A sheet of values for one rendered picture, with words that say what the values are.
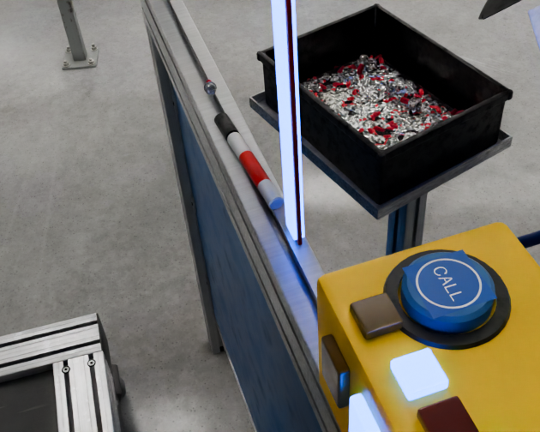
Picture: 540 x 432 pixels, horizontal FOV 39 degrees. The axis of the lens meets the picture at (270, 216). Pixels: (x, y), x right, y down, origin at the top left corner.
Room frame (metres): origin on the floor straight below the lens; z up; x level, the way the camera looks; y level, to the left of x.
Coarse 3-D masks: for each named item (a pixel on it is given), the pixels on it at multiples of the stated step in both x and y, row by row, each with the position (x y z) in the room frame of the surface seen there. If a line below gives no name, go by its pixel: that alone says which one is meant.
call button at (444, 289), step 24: (432, 264) 0.22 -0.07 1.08; (456, 264) 0.22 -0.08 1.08; (408, 288) 0.21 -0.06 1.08; (432, 288) 0.21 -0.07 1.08; (456, 288) 0.20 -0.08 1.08; (480, 288) 0.20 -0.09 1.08; (408, 312) 0.20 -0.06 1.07; (432, 312) 0.19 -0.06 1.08; (456, 312) 0.19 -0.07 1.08; (480, 312) 0.19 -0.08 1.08
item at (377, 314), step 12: (360, 300) 0.21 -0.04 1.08; (372, 300) 0.21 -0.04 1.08; (384, 300) 0.20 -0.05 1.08; (360, 312) 0.20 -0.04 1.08; (372, 312) 0.20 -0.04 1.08; (384, 312) 0.20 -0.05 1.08; (396, 312) 0.20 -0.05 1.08; (360, 324) 0.19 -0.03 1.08; (372, 324) 0.19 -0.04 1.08; (384, 324) 0.19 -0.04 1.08; (396, 324) 0.19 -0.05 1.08; (372, 336) 0.19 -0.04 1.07
